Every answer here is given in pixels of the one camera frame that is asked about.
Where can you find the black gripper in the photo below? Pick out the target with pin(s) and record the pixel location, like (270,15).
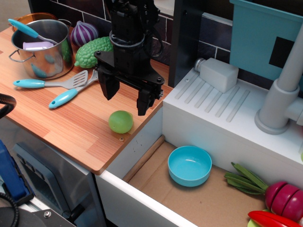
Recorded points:
(131,65)

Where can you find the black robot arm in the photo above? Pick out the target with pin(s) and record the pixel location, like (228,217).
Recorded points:
(135,42)

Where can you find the green toy pear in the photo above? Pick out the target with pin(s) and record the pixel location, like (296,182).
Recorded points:
(121,121)

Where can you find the light blue plastic bowl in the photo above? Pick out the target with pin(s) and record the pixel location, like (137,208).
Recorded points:
(189,166)

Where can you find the orange transparent bowl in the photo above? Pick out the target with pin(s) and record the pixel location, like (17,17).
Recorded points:
(34,17)

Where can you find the green bumpy toy gourd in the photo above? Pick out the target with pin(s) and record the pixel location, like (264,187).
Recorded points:
(85,58)

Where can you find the purple striped toy onion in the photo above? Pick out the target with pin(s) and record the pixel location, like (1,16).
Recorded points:
(83,33)

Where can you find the stainless steel pot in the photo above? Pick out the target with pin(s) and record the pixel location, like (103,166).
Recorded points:
(49,63)

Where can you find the white toy bottle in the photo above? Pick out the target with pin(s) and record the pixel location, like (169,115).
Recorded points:
(220,75)

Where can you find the white toy sink unit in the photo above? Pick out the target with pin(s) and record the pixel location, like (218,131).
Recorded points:
(137,191)

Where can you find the grey toy oven door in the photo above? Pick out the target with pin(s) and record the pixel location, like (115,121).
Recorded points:
(61,184)

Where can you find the teal cabinet box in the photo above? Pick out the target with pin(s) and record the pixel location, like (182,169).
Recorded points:
(262,38)

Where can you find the blue clamp block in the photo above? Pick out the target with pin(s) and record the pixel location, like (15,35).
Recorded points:
(15,184)

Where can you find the grey toy faucet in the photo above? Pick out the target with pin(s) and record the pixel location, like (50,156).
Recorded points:
(282,103)

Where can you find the magenta toy radish green leaves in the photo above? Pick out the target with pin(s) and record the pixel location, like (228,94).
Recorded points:
(281,198)

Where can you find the red toy chili pepper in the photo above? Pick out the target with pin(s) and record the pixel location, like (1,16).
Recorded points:
(267,219)

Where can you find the grey slotted spatula blue handle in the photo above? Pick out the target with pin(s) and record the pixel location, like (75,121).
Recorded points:
(75,81)

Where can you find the grey fork utensil blue handle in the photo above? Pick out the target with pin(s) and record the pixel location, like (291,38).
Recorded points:
(68,95)

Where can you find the black vertical post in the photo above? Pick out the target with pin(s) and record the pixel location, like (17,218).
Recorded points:
(201,28)

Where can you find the blue handled spoon in pot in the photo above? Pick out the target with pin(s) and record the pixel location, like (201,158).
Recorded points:
(29,31)

